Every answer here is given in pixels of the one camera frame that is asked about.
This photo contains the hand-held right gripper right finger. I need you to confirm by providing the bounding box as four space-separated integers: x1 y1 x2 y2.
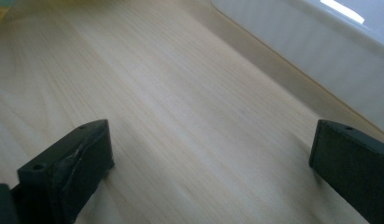
308 119 384 224

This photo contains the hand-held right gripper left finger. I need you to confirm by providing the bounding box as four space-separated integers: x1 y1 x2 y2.
17 119 116 224

